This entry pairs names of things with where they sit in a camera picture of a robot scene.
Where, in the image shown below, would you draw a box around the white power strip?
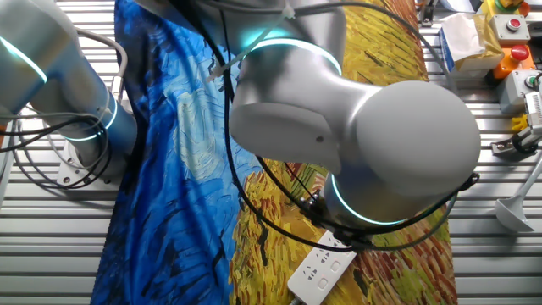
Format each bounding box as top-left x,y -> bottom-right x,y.
286,230 -> 359,305

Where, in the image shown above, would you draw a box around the wheatfield painting print cloth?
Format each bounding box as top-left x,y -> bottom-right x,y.
90,0 -> 459,305

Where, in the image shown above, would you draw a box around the tissue box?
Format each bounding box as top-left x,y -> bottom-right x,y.
438,12 -> 505,80

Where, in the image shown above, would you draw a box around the white paper sheet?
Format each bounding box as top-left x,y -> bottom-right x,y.
440,0 -> 478,14

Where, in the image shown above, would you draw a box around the grey box green button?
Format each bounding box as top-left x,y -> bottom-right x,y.
497,69 -> 542,114

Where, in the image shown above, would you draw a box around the yellow clip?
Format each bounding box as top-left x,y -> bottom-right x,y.
510,113 -> 529,133

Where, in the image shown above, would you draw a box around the orange emergency stop box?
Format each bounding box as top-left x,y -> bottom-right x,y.
492,44 -> 537,80

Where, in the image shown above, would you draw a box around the grey box red button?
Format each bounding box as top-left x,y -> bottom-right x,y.
489,14 -> 532,47

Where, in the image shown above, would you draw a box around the yellow pendant box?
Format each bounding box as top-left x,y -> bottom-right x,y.
480,0 -> 533,18

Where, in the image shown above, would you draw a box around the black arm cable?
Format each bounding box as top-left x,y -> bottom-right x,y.
169,0 -> 482,255

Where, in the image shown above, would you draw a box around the thick grey base cable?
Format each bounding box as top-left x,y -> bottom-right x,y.
75,27 -> 129,103

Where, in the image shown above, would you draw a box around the black base cable bundle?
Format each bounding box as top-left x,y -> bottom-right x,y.
0,113 -> 113,191

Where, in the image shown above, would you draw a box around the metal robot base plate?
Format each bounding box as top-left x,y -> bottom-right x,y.
57,139 -> 128,190

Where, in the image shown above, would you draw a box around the black metal bracket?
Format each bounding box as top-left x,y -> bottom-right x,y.
417,0 -> 437,26

